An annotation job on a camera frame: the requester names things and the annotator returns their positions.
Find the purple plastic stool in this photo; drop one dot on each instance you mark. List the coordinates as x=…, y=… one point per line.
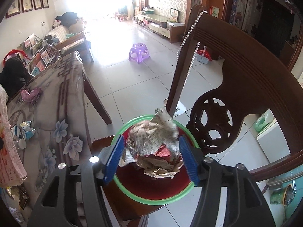
x=139, y=51

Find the low television cabinet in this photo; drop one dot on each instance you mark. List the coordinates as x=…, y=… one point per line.
x=161, y=27

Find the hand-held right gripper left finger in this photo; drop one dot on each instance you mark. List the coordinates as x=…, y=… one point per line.
x=114, y=160

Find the green ceramic jar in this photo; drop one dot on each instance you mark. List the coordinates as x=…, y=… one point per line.
x=280, y=196

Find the floral grey tablecloth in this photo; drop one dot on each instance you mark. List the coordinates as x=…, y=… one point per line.
x=54, y=104

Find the wooden sofa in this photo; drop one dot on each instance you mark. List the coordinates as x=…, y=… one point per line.
x=71, y=41

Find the printed white paper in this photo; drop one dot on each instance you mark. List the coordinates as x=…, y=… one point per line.
x=155, y=132

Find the black clothing pile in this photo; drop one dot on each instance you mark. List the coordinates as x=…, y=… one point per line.
x=66, y=19

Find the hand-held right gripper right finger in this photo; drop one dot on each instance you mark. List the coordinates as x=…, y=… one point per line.
x=187, y=156

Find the cartoon printed curtain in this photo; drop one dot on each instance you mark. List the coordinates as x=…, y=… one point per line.
x=243, y=7

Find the red white plastic bag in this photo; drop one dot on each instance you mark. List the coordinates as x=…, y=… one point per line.
x=9, y=160

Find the carved dark wooden chair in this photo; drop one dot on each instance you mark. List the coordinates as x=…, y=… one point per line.
x=248, y=59

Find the dark foil wrapper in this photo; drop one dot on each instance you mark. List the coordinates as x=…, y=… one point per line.
x=20, y=197

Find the blue white snack wrapper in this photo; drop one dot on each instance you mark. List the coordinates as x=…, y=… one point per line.
x=24, y=130

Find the green tissue pack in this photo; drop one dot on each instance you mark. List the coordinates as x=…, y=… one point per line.
x=264, y=123

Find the framed star picture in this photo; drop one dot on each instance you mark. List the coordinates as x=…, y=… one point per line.
x=174, y=14

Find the black bag on chair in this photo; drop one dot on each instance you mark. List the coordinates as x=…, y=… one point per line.
x=13, y=78

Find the white paper sheet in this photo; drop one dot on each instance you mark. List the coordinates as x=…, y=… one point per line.
x=180, y=110

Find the brown paper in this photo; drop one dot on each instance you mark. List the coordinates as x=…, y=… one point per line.
x=161, y=169

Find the red dustpan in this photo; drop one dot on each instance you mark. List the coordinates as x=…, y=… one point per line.
x=204, y=54

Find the green-rimmed red basin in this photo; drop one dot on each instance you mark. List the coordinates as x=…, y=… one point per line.
x=151, y=190

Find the white cabinet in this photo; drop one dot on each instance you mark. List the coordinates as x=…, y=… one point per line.
x=272, y=144

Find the rack of picture books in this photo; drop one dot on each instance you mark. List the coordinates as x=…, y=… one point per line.
x=40, y=56

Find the pink plastic wrapper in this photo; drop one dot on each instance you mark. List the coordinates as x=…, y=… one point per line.
x=30, y=95

